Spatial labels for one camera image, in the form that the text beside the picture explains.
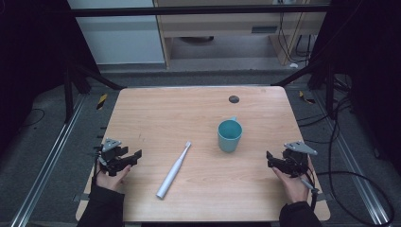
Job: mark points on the wooden desk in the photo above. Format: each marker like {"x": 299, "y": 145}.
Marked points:
{"x": 195, "y": 28}

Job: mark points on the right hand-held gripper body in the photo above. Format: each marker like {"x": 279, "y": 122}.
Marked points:
{"x": 295, "y": 159}

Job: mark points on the aluminium rail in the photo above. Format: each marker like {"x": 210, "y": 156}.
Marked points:
{"x": 350, "y": 157}
{"x": 47, "y": 160}

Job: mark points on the white cabinet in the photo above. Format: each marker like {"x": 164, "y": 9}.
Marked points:
{"x": 116, "y": 31}

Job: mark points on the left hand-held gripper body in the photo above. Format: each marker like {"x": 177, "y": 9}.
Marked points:
{"x": 111, "y": 153}

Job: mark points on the person's right hand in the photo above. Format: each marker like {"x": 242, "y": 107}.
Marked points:
{"x": 293, "y": 187}

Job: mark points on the teal plastic cup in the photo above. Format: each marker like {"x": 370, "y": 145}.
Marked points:
{"x": 229, "y": 135}

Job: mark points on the white electric toothbrush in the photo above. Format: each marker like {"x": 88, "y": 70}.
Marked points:
{"x": 173, "y": 171}

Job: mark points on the black metal stand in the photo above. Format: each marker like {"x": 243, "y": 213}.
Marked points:
{"x": 318, "y": 75}
{"x": 78, "y": 78}

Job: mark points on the person's left hand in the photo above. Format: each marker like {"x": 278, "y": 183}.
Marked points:
{"x": 111, "y": 179}

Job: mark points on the yellow and black striped tape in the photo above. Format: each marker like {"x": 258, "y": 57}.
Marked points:
{"x": 101, "y": 101}
{"x": 306, "y": 98}

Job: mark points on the black horizontal metal bar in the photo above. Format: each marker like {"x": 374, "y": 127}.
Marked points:
{"x": 198, "y": 10}

